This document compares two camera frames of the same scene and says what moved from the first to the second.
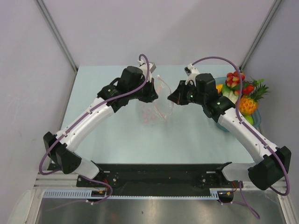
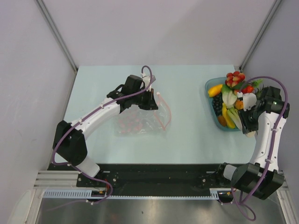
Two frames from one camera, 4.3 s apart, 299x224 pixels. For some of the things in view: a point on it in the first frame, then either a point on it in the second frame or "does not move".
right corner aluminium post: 275,5 does not move
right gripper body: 189,93 → 249,119
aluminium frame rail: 56,180 does not move
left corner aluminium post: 47,17 does not move
